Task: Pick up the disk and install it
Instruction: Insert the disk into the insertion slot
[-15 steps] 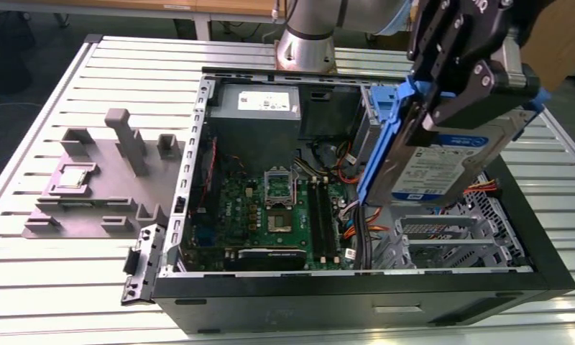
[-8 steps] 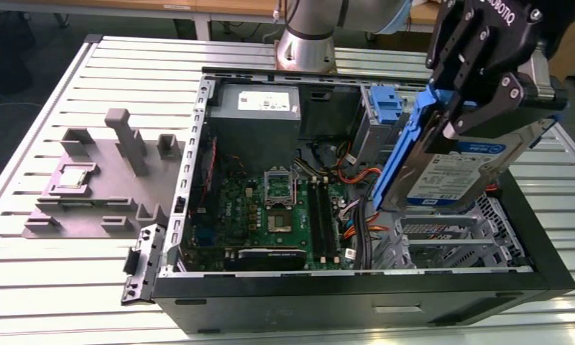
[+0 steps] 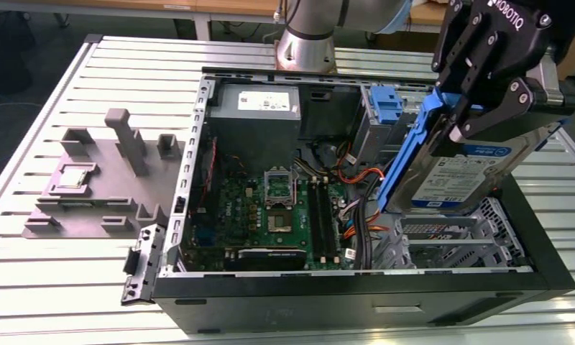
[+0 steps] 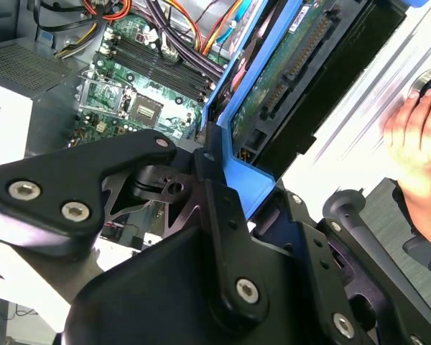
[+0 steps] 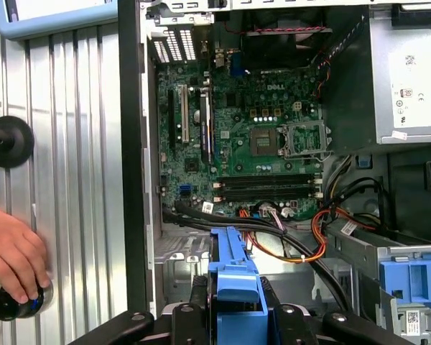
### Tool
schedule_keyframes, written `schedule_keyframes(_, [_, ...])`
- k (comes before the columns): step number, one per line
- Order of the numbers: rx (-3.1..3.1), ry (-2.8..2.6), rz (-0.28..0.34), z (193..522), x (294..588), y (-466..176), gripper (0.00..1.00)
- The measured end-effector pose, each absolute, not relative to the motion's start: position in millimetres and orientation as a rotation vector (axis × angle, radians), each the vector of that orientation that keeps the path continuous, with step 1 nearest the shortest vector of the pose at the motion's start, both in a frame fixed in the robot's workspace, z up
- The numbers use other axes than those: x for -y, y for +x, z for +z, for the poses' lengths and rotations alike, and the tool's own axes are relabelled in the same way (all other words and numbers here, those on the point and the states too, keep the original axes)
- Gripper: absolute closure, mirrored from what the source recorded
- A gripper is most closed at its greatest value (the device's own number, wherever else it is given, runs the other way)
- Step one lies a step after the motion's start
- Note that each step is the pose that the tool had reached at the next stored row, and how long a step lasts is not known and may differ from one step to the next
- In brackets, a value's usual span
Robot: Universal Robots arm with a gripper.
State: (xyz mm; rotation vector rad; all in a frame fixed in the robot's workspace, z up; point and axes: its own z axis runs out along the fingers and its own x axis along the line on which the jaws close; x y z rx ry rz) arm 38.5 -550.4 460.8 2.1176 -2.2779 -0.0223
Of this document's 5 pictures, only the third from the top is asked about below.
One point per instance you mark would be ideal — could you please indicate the blue expansion slot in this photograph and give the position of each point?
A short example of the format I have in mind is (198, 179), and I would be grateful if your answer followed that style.
(204, 239)

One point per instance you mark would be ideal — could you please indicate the wooden desk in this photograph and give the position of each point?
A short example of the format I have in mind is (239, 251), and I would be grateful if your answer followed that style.
(124, 7)

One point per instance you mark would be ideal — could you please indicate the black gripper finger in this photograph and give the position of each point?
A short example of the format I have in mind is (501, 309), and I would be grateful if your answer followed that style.
(518, 111)
(465, 43)

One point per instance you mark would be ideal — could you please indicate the black RAM slot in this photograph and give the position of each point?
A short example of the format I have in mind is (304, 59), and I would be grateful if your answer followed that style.
(331, 219)
(318, 219)

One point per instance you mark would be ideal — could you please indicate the black open PC case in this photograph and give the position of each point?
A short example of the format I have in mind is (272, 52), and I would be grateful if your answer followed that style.
(316, 309)

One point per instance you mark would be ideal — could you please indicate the grey parts rack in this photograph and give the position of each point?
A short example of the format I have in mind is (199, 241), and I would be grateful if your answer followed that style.
(109, 187)

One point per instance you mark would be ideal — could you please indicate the grey metal drive cage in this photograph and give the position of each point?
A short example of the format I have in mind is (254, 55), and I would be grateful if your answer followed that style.
(374, 143)

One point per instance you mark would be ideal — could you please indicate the black graphics card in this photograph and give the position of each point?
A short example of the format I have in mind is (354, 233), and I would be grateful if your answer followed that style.
(268, 260)

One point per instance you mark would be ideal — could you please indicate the metal disk bay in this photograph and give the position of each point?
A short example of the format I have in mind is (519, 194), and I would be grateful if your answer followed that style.
(447, 242)

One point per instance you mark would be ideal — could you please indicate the silver CPU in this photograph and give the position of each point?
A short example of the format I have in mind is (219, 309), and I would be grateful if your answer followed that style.
(72, 179)

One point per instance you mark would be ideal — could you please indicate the CPU socket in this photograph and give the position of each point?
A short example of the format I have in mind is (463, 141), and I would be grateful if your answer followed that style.
(283, 221)

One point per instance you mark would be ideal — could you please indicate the blue drive latch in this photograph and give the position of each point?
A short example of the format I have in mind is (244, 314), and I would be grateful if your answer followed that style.
(386, 104)

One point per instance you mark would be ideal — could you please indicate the grey power supply unit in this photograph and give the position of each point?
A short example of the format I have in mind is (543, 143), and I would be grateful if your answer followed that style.
(254, 136)

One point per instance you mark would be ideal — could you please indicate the green motherboard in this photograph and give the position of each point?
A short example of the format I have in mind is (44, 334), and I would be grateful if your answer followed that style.
(239, 215)

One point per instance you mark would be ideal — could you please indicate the green RAM stick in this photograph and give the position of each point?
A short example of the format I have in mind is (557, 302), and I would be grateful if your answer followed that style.
(76, 205)

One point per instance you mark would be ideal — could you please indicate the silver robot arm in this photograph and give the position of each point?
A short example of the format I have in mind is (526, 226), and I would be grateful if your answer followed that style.
(307, 50)

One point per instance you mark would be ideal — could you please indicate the hard disk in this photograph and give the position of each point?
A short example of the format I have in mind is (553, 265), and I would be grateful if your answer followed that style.
(461, 172)

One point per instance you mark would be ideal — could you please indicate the grey expansion card latch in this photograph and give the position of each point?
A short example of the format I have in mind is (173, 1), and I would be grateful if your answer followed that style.
(145, 258)

